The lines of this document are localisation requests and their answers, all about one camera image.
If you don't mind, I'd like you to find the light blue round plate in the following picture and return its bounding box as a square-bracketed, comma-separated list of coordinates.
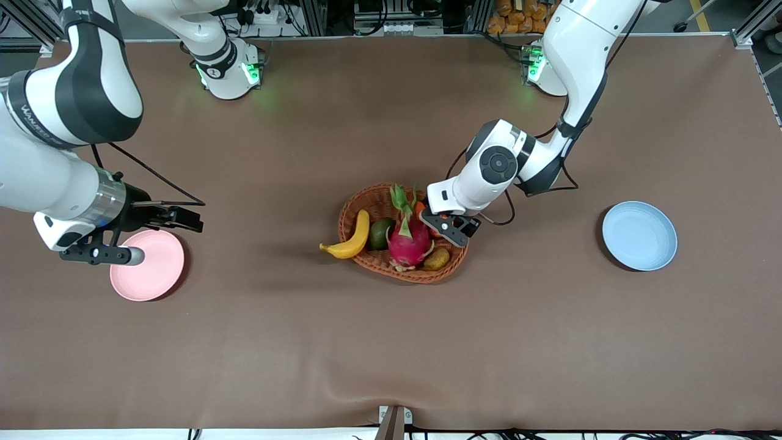
[602, 200, 678, 271]

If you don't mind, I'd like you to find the brown woven wicker basket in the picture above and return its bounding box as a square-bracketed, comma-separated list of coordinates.
[338, 182, 469, 285]

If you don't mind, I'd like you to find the aluminium frame profile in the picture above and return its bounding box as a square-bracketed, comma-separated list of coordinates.
[0, 0, 80, 45]
[732, 0, 782, 48]

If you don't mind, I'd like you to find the white power strip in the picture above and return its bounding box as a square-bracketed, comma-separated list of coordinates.
[221, 5, 289, 39]

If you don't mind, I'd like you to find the magenta dragon fruit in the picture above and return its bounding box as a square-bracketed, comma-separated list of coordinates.
[386, 183, 435, 273]

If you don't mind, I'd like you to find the pink round plate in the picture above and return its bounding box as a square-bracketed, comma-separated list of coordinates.
[110, 229, 185, 302]

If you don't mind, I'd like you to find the pile of orange objects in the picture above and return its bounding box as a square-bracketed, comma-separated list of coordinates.
[487, 0, 564, 35]

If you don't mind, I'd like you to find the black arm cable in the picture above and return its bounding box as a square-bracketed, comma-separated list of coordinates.
[90, 142, 206, 206]
[445, 119, 580, 227]

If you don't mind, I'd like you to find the dark green mango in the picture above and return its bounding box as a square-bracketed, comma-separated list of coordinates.
[369, 218, 395, 251]

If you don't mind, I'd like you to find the brown table cover mat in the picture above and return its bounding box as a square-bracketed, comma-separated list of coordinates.
[0, 35, 782, 431]

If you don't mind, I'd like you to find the grey equipment box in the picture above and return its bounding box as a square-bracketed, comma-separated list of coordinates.
[353, 0, 423, 35]

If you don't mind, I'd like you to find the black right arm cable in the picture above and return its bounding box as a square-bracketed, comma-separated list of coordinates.
[90, 142, 206, 206]

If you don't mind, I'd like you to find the olive yellow pear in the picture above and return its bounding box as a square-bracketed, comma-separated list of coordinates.
[423, 246, 451, 272]

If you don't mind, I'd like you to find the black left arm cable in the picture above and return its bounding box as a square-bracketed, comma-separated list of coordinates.
[445, 119, 580, 227]

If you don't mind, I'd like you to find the yellow banana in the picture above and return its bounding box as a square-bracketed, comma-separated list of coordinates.
[319, 209, 371, 260]

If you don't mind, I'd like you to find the metal table clamp bracket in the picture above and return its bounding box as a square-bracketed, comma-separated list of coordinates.
[376, 405, 414, 440]

